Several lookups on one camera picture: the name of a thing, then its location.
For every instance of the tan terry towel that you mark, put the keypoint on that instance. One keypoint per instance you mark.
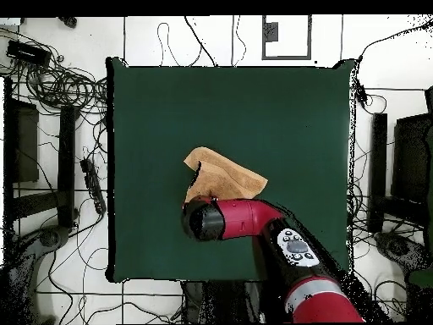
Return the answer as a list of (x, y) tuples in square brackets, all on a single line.
[(230, 182)]

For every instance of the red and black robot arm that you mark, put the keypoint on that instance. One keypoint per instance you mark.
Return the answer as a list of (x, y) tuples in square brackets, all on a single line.
[(236, 216)]

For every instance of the dark green tablecloth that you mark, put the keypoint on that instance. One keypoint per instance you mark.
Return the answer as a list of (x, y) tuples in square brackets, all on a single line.
[(270, 135)]

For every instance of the black power strip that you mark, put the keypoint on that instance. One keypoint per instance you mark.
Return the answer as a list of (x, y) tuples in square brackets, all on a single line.
[(93, 184)]

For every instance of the small grey square plate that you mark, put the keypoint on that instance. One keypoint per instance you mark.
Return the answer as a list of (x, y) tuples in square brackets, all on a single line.
[(270, 32)]

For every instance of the black plug adapter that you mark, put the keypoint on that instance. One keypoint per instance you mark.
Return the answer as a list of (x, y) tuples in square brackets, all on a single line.
[(362, 95)]

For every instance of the grey stand base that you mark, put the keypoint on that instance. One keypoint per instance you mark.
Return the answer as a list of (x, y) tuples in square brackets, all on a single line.
[(50, 237), (399, 247)]

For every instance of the small dark object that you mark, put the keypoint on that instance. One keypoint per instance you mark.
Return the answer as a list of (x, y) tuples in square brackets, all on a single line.
[(69, 22)]

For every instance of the green rounded object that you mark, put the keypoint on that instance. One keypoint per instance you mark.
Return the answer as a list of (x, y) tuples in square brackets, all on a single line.
[(421, 278)]

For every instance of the black rectangular box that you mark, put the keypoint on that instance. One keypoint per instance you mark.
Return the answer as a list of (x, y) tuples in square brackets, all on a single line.
[(27, 52)]

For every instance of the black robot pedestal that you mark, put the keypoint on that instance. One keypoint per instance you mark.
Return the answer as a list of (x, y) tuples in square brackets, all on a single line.
[(220, 301)]

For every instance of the grey rectangular floor frame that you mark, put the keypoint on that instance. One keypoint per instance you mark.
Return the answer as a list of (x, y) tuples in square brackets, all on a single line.
[(287, 58)]

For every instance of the black frame stand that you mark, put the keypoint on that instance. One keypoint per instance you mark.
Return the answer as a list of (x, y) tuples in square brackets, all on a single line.
[(378, 169), (66, 162)]

